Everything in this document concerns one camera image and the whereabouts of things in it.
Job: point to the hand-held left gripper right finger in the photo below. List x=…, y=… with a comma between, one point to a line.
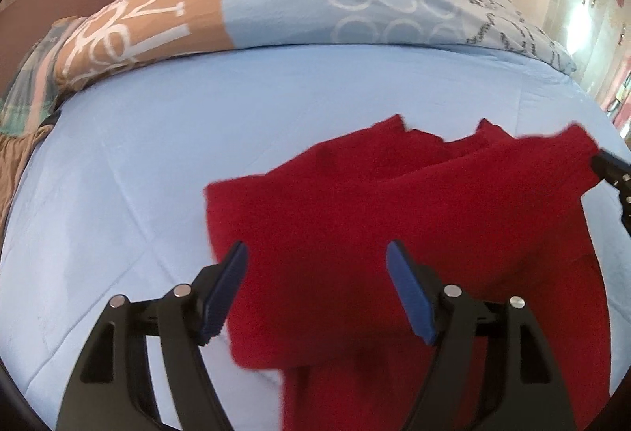
x=406, y=285

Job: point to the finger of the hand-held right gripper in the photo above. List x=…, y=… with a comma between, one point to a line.
x=614, y=172

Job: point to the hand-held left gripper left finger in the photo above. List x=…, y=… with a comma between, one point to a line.
x=230, y=285

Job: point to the red knit sweater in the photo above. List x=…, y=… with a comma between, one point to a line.
x=345, y=194

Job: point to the light blue bed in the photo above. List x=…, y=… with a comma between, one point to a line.
x=123, y=165

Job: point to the tan cloth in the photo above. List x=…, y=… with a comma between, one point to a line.
x=17, y=160

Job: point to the plaid cloth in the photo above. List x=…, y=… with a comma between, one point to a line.
x=29, y=81

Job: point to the patterned blue brown pillow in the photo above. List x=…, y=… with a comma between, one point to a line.
x=276, y=2

